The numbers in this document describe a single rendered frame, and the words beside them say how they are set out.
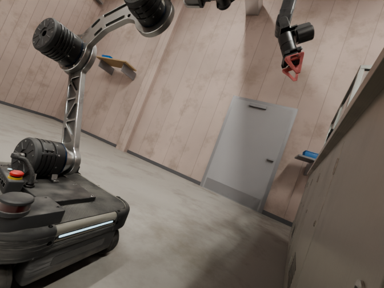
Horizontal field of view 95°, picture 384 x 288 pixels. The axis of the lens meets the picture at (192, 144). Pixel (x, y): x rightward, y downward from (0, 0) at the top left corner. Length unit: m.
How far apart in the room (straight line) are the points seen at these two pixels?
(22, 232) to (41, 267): 0.14
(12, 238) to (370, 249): 0.71
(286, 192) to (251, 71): 2.68
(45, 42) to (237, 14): 4.86
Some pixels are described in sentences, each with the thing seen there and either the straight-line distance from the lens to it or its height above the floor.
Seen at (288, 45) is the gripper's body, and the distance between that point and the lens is 0.93.
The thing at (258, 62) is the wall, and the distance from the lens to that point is 4.62.
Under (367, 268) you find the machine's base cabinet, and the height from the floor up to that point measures 0.55.
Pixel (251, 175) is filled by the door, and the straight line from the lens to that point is 3.78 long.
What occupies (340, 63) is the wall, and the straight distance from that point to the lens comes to 4.71.
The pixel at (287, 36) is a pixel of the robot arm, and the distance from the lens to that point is 0.96.
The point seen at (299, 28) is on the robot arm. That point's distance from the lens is 0.99.
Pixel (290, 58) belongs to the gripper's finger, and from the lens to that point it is 0.87.
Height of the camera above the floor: 0.59
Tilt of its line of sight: 3 degrees up
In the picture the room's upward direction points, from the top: 21 degrees clockwise
